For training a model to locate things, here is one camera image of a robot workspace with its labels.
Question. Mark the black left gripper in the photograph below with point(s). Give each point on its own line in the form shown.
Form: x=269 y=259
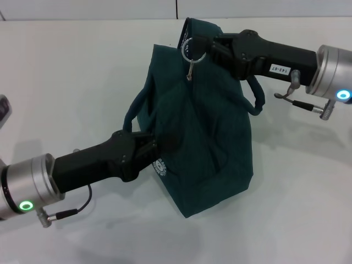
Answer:
x=96 y=162

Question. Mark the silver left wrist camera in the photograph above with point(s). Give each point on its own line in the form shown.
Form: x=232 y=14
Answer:
x=5 y=110

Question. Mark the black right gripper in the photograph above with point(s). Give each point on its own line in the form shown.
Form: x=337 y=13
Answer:
x=275 y=57

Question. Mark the dark teal insulated lunch bag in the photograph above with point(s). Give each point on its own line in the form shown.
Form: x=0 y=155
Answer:
x=209 y=132

